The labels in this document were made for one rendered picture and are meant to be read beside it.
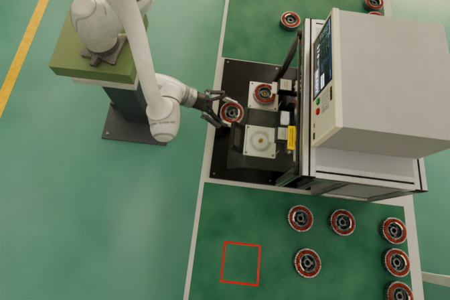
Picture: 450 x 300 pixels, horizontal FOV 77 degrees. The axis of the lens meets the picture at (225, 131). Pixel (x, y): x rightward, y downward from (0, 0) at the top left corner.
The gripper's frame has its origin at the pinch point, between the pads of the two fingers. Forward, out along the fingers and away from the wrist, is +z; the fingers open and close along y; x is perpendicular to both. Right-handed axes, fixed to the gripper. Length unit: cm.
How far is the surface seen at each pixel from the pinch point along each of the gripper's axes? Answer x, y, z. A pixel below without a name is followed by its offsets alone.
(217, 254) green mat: 7, -62, 5
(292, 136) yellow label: -31.3, -16.0, 8.1
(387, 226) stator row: -33, -42, 67
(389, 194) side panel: -43, -31, 52
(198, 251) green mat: 11, -61, -2
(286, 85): -19.1, 13.8, 16.1
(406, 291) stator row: -36, -67, 72
